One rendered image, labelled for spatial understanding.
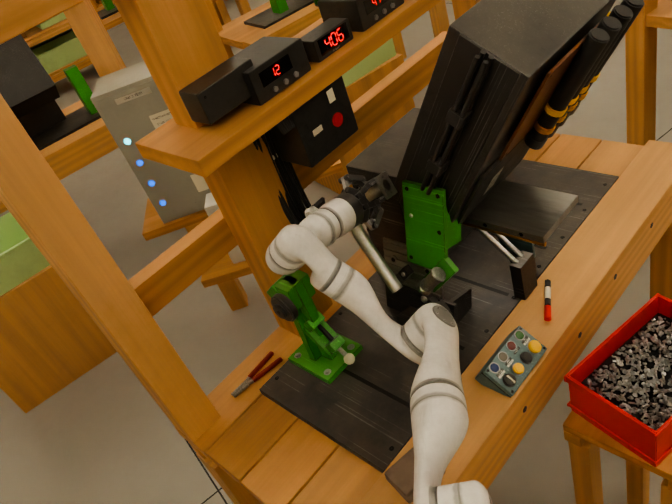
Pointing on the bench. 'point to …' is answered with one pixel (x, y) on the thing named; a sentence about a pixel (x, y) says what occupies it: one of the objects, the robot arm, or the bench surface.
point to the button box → (509, 364)
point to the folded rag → (403, 475)
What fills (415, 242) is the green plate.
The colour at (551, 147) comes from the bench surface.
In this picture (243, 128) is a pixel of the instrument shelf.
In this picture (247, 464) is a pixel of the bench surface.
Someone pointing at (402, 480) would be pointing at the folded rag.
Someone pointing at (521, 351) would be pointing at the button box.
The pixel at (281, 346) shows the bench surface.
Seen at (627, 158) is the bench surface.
